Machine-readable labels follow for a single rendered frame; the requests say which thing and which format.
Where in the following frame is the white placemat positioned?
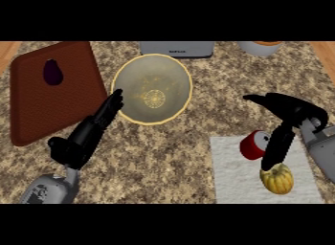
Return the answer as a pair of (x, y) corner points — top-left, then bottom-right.
(208, 135), (326, 205)

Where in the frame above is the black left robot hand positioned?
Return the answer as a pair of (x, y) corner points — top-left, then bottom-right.
(47, 88), (125, 170)

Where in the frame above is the pale grey orange-topped container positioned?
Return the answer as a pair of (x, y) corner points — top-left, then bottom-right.
(236, 41), (284, 57)

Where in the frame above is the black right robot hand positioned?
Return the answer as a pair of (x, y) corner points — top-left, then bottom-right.
(241, 92), (329, 172)

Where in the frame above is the yellow squash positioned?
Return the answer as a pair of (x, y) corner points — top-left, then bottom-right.
(258, 163), (295, 195)

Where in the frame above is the brown cutting board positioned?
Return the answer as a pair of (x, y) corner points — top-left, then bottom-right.
(8, 41), (109, 147)

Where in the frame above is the yellow-rimmed grey bowl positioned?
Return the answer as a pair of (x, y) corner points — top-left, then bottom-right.
(110, 53), (194, 126)

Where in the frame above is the grey appliance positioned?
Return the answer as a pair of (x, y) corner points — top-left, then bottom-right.
(138, 41), (216, 59)

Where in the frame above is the dark purple eggplant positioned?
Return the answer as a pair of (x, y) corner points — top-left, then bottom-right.
(42, 58), (64, 86)

